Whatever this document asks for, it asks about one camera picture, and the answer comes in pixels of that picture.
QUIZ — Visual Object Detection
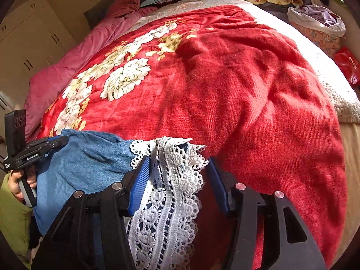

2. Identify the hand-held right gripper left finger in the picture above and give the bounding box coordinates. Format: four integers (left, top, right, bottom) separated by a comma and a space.
31, 156, 152, 270

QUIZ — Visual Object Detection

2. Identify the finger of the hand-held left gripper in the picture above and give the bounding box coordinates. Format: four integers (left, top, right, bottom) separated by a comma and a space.
27, 135, 70, 158

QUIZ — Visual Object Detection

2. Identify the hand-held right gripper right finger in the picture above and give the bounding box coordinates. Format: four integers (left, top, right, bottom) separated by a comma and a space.
207, 156, 328, 270

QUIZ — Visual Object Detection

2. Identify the blue denim pants lace trim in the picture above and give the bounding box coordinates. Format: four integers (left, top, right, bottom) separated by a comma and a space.
34, 129, 210, 270

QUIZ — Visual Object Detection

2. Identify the person's left forearm green sleeve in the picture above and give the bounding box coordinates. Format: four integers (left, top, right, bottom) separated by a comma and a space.
0, 174, 34, 268

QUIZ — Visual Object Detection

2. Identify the person's left hand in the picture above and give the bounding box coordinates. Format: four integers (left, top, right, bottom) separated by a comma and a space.
8, 171, 38, 201

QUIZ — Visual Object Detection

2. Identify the pink quilt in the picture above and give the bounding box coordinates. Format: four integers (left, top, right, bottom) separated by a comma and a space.
24, 0, 158, 134

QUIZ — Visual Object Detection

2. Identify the red floral blanket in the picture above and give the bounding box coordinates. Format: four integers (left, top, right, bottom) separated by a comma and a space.
36, 6, 346, 270

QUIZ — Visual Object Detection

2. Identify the cream wardrobe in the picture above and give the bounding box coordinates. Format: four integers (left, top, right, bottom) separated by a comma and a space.
0, 0, 78, 79

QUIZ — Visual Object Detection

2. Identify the red plastic bag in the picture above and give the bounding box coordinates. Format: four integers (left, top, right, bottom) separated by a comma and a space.
333, 46, 360, 87

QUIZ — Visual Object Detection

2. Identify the beige patterned bedspread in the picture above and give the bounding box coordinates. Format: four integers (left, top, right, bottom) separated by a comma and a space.
126, 0, 254, 34

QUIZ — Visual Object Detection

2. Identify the floral basket with white bag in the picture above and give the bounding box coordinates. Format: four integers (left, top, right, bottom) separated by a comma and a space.
287, 4, 347, 60

